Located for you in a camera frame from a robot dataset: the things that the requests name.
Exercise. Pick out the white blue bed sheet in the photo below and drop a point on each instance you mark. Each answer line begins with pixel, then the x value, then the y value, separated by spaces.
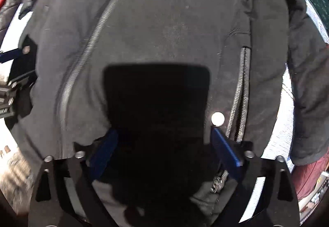
pixel 277 126

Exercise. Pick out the dark red blanket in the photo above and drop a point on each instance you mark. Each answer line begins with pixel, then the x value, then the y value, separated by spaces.
pixel 305 177

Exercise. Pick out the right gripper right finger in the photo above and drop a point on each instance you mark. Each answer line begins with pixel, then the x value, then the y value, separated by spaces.
pixel 264 193

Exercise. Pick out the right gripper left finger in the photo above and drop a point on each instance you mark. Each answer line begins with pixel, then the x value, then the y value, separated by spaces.
pixel 50 202

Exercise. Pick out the black hooded winter jacket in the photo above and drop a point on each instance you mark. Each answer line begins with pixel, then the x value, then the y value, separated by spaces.
pixel 167 36

